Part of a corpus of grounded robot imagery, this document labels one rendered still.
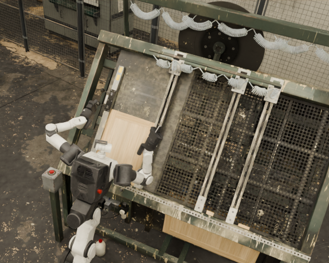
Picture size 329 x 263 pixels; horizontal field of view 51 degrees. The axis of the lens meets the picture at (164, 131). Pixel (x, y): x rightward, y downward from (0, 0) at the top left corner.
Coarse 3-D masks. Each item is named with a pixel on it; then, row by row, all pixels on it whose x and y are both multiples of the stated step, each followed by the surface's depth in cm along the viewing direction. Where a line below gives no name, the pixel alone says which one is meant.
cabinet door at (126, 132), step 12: (108, 120) 302; (120, 120) 300; (132, 120) 297; (144, 120) 294; (108, 132) 301; (120, 132) 299; (132, 132) 296; (144, 132) 294; (120, 144) 298; (132, 144) 296; (108, 156) 300; (120, 156) 297; (132, 156) 295; (132, 168) 294
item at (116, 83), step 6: (120, 66) 301; (120, 78) 300; (114, 84) 301; (114, 96) 300; (108, 114) 300; (102, 120) 301; (102, 126) 301; (102, 132) 301; (96, 138) 301; (96, 150) 300
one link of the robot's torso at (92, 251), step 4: (72, 240) 269; (92, 244) 268; (92, 248) 267; (72, 252) 276; (88, 252) 264; (92, 252) 269; (76, 256) 275; (80, 256) 274; (88, 256) 266; (92, 256) 272; (76, 260) 276; (80, 260) 275; (84, 260) 274; (88, 260) 274
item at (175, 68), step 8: (184, 56) 281; (176, 64) 270; (176, 72) 282; (176, 80) 285; (168, 88) 286; (168, 96) 289; (168, 104) 285; (160, 112) 286; (160, 120) 286; (136, 184) 286
